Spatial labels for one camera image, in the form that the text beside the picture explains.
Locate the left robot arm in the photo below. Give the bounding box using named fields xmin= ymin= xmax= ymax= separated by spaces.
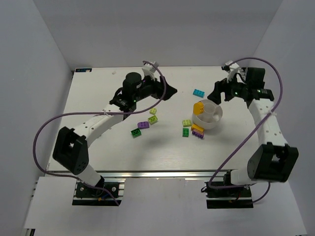
xmin=52 ymin=72 xmax=177 ymax=187

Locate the white divided round container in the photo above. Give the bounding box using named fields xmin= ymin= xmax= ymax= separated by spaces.
xmin=192 ymin=99 xmax=223 ymax=130

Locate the lime lego upper middle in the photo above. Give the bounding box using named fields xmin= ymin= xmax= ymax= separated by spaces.
xmin=149 ymin=108 xmax=157 ymax=115

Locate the cyan long lego brick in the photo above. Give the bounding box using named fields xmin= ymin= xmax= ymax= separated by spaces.
xmin=192 ymin=89 xmax=205 ymax=98

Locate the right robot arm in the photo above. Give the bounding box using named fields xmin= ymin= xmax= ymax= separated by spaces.
xmin=207 ymin=65 xmax=299 ymax=188

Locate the green lego brick left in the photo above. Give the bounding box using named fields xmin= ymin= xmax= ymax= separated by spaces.
xmin=131 ymin=128 xmax=142 ymax=138

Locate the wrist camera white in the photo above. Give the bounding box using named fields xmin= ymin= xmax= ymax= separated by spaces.
xmin=142 ymin=61 xmax=159 ymax=80
xmin=221 ymin=60 xmax=240 ymax=83

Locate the green lego near container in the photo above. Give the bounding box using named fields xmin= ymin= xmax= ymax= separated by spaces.
xmin=182 ymin=128 xmax=189 ymax=137

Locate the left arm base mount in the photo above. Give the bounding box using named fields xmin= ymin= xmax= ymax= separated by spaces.
xmin=72 ymin=178 xmax=125 ymax=207

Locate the purple butterfly lego brick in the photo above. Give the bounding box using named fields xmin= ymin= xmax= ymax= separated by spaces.
xmin=192 ymin=130 xmax=204 ymax=139

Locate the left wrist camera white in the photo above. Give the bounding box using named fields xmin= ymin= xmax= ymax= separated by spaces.
xmin=142 ymin=61 xmax=159 ymax=80

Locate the orange long lego brick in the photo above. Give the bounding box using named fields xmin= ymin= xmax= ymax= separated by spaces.
xmin=191 ymin=124 xmax=204 ymax=134

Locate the purple lego brick left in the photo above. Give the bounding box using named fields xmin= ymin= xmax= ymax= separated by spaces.
xmin=137 ymin=121 xmax=150 ymax=129

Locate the yellow butterfly lego brick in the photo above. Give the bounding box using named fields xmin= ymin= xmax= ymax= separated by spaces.
xmin=193 ymin=102 xmax=204 ymax=116

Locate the lime lego near container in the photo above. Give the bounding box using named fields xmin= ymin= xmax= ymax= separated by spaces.
xmin=182 ymin=119 xmax=192 ymax=127

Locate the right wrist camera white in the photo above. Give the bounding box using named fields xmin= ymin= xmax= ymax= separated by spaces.
xmin=221 ymin=60 xmax=240 ymax=83

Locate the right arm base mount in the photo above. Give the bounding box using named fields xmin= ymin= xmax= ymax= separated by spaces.
xmin=200 ymin=182 xmax=253 ymax=209

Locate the left corner blue label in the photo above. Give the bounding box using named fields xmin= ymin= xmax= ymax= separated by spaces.
xmin=75 ymin=68 xmax=92 ymax=73

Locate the aluminium table rail front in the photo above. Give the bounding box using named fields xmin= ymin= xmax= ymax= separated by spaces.
xmin=44 ymin=169 xmax=280 ymax=180

